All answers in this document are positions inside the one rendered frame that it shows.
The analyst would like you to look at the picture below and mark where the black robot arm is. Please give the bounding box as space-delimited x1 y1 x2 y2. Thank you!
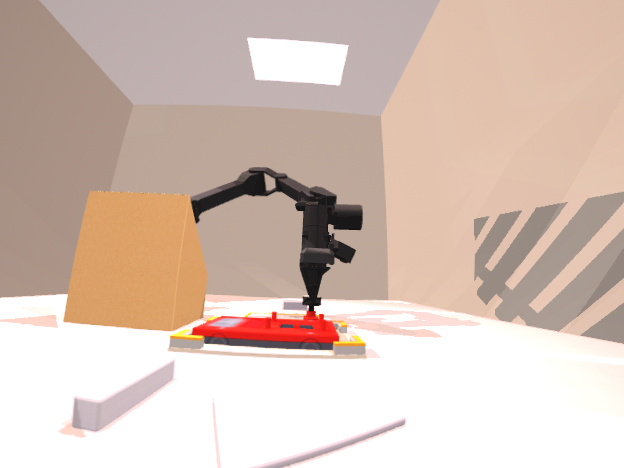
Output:
190 167 363 264

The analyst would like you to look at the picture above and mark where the white rectangular bar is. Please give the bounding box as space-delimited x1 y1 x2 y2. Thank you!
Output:
71 356 175 432

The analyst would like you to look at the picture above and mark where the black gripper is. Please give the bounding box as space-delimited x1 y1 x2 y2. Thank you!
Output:
299 226 335 301

